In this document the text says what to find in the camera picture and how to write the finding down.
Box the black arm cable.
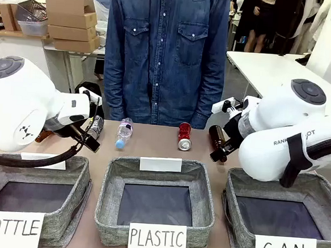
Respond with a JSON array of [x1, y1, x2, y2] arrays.
[[304, 135, 331, 162], [0, 89, 103, 174]]

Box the person in denim shirt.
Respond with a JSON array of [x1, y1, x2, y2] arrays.
[[75, 0, 232, 131]]

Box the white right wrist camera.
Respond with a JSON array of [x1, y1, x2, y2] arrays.
[[211, 96, 244, 116]]

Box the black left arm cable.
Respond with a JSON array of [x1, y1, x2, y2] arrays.
[[0, 89, 103, 174]]

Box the red drink can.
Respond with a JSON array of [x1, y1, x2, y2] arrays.
[[176, 122, 194, 152]]

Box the person's right forearm denim sleeve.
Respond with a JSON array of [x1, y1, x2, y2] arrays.
[[100, 51, 129, 122]]

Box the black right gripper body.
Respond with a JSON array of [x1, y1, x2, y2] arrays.
[[222, 112, 248, 153]]

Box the paper sign reading bottle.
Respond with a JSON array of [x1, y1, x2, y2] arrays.
[[0, 209, 46, 248]]

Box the grey fabric basket bottle label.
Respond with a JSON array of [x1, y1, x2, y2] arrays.
[[0, 150, 95, 248]]

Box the bystander in white coat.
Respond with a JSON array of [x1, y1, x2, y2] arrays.
[[296, 0, 331, 57]]

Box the grey fabric basket can label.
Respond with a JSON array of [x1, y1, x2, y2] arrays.
[[218, 165, 331, 248]]

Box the black backpack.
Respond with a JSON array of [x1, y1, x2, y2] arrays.
[[73, 80, 107, 119]]

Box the black strap on right arm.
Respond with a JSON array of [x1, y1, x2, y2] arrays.
[[278, 132, 311, 190]]

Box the clear bottle blue cap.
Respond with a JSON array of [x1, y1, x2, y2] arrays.
[[114, 117, 135, 151]]

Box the black mesh basket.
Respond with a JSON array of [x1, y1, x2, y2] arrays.
[[14, 0, 49, 24]]

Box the white counter wooden top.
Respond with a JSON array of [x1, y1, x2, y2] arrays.
[[0, 29, 55, 79]]

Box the grey fabric basket plastic label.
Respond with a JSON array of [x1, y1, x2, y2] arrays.
[[92, 153, 220, 248]]

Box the paper sign reading plastic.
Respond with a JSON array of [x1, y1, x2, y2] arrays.
[[127, 221, 188, 248]]

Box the black drink can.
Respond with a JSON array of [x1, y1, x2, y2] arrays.
[[86, 114, 105, 141]]

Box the blank white card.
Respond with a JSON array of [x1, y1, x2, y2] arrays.
[[19, 151, 68, 171], [139, 155, 184, 174]]

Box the flat cardboard box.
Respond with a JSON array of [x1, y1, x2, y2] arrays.
[[46, 23, 99, 43], [52, 33, 101, 54]]

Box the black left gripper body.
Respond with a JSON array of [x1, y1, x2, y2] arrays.
[[45, 112, 98, 141]]

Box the small cardboard box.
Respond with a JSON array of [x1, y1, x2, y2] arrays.
[[0, 2, 23, 33]]

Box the bystander in black coat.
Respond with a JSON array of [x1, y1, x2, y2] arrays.
[[271, 0, 307, 57]]

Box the person's left forearm denim sleeve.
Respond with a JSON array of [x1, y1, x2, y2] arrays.
[[190, 57, 227, 131]]

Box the bystander in black skirt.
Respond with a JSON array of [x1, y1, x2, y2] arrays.
[[243, 0, 278, 55]]

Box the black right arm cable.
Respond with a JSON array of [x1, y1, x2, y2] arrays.
[[304, 135, 331, 162]]

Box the clear plastic storage bin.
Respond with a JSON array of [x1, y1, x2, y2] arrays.
[[16, 16, 50, 38]]

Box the large open cardboard box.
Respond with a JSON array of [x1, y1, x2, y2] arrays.
[[43, 0, 100, 31]]

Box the bystander legs with sandals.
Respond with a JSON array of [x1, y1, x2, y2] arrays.
[[93, 58, 106, 82]]

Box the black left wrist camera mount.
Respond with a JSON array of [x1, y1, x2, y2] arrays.
[[80, 88, 101, 117]]

